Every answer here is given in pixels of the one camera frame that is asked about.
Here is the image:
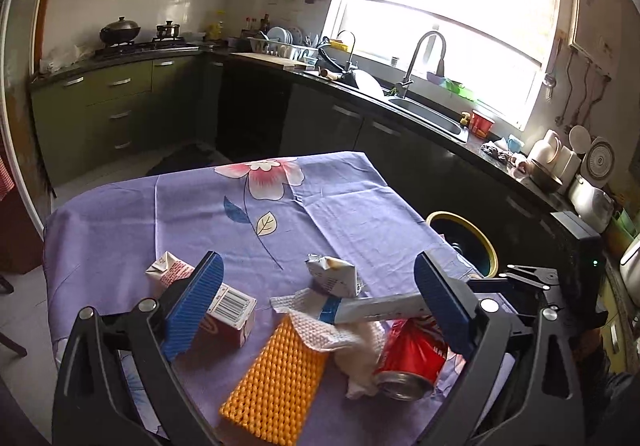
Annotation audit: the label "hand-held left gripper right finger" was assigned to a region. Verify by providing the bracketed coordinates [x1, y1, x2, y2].
[413, 250, 586, 446]

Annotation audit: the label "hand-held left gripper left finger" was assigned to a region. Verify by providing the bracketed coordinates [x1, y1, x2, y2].
[52, 250, 226, 446]

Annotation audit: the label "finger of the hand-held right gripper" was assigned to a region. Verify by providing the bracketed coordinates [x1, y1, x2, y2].
[506, 264, 560, 288]
[466, 276, 543, 309]

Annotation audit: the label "red white drink carton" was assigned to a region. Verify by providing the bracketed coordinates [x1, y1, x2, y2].
[145, 251, 257, 349]

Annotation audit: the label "red cola can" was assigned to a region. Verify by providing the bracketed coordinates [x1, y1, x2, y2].
[372, 316, 451, 402]

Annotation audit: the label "dark bin with yellow rim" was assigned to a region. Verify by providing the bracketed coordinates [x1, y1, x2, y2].
[426, 211, 499, 279]

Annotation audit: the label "white blue toothpaste tube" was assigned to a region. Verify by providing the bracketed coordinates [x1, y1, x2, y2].
[320, 291, 433, 325]

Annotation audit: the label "white paper towel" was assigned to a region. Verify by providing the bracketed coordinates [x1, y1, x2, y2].
[270, 288, 386, 399]

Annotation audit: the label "orange sponge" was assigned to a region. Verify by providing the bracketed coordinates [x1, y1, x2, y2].
[218, 313, 331, 446]

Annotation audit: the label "blue white carton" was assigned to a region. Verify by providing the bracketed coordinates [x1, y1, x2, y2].
[306, 253, 368, 298]

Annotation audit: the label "person's right forearm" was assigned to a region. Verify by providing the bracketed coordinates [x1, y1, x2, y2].
[572, 326, 640, 427]

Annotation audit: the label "white rice cooker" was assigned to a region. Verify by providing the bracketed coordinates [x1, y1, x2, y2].
[567, 173, 616, 232]

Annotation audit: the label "dark metal bowl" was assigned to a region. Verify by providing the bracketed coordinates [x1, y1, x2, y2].
[530, 158, 563, 194]

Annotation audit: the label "purple floral tablecloth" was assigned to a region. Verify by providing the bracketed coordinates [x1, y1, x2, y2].
[42, 151, 516, 446]

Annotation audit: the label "white round appliance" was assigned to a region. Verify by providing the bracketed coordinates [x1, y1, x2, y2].
[582, 136, 616, 187]

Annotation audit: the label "white jug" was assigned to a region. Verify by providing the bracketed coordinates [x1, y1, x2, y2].
[527, 128, 562, 167]

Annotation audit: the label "dark rag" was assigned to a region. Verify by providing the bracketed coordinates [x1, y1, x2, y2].
[481, 141, 516, 163]

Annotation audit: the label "black stone countertop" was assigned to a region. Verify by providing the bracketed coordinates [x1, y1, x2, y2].
[30, 43, 576, 212]

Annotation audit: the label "red paper cup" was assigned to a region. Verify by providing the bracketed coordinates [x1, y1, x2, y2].
[470, 109, 496, 137]

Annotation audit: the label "steel sink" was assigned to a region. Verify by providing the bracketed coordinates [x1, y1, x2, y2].
[387, 96, 471, 143]

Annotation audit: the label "green plastic bowl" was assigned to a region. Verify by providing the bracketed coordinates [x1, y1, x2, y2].
[445, 78, 476, 99]

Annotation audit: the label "green base cabinets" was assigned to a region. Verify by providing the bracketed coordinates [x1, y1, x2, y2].
[30, 53, 206, 187]

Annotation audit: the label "white plate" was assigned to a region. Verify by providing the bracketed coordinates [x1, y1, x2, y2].
[350, 69, 386, 99]

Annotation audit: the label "white water heater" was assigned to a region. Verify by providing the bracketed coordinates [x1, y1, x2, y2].
[570, 0, 616, 77]

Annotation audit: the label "tall steel faucet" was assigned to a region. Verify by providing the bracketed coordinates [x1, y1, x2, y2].
[395, 31, 447, 99]

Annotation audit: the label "glass sliding door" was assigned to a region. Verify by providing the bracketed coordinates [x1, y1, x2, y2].
[0, 0, 56, 247]

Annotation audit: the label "wooden cutting board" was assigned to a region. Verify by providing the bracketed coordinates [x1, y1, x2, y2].
[231, 52, 306, 68]

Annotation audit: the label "black gas stove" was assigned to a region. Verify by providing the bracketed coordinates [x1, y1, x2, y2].
[95, 38, 201, 58]

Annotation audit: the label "small curved faucet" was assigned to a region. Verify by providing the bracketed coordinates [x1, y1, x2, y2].
[336, 30, 357, 69]

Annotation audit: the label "white dish rack with dishes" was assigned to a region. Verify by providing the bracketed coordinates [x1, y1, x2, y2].
[249, 26, 321, 59]

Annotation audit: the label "clear plastic bag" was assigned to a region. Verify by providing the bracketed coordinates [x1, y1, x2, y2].
[40, 43, 96, 74]

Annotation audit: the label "kitchen window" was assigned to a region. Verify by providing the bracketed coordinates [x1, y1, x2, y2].
[322, 0, 561, 132]

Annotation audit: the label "black lidded wok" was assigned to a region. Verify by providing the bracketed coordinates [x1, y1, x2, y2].
[99, 17, 142, 47]

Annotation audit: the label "dark sauce bottles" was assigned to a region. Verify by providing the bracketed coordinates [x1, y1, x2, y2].
[242, 13, 271, 39]

